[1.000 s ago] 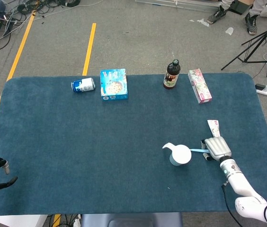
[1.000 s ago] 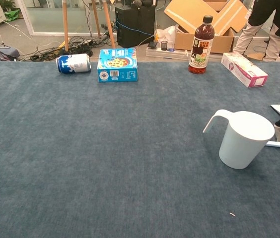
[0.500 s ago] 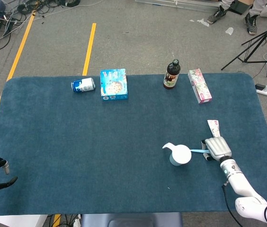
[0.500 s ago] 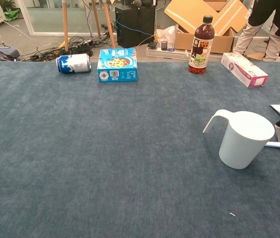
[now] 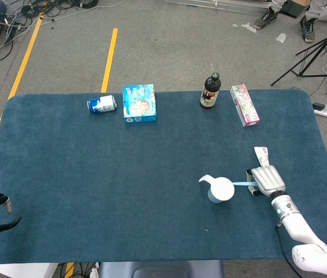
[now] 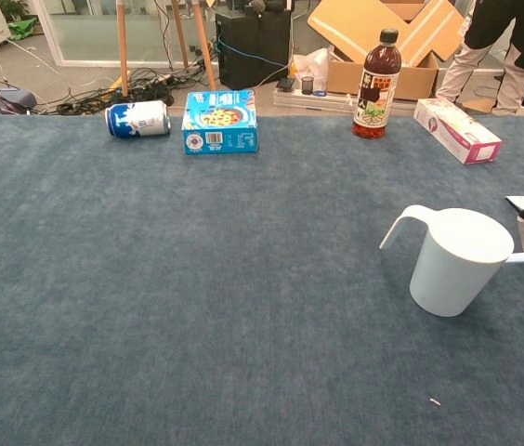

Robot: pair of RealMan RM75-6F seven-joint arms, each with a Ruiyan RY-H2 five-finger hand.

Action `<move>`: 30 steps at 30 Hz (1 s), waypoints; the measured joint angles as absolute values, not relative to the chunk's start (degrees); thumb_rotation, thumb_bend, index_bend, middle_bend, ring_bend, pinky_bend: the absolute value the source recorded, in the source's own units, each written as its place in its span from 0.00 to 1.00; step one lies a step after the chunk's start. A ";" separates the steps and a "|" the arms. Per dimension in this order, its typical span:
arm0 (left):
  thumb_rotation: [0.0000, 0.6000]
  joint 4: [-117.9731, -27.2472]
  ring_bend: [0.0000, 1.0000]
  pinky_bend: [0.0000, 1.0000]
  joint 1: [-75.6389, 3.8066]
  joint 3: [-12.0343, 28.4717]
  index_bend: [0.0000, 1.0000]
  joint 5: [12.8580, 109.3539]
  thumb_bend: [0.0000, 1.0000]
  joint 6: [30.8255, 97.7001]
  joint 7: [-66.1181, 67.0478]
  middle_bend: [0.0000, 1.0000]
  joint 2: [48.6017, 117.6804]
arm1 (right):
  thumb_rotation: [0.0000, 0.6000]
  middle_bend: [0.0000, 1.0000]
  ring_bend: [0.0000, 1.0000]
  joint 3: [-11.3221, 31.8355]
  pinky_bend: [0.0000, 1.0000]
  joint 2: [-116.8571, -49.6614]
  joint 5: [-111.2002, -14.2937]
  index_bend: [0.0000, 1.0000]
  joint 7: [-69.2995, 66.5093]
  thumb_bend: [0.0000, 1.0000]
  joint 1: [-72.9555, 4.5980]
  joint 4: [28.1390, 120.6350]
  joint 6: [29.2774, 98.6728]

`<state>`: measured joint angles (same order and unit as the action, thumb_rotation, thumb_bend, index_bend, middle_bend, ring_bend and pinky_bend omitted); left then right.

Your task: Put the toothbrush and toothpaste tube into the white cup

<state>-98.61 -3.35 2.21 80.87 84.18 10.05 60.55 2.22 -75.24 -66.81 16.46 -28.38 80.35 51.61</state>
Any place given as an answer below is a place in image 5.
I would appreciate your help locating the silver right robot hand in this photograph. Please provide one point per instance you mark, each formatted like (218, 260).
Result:
(268, 179)

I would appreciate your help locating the white floral toothpaste tube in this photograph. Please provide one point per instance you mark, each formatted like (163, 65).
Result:
(260, 156)

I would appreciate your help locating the light blue toothbrush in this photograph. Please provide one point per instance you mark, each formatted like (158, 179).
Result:
(243, 183)

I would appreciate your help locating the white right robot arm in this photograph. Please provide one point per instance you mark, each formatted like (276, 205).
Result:
(297, 226)

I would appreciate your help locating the pink floral box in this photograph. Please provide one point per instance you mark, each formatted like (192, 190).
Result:
(244, 105)

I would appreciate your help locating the white cabinet block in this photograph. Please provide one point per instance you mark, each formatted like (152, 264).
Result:
(21, 270)

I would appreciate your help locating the dark tea bottle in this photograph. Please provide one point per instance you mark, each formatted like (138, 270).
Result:
(210, 94)

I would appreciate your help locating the blue carpet table mat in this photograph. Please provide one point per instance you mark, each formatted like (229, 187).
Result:
(94, 173)

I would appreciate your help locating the white paper scrap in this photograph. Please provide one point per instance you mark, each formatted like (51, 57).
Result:
(249, 27)
(281, 38)

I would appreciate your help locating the blue cereal box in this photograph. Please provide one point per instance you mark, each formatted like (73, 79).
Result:
(139, 104)

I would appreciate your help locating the person in grey trousers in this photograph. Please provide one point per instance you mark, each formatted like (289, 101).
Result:
(308, 29)

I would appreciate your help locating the blue and white drink can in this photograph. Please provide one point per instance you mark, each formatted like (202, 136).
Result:
(102, 105)

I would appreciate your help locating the aluminium rail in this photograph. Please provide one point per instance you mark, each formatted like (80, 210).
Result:
(210, 5)

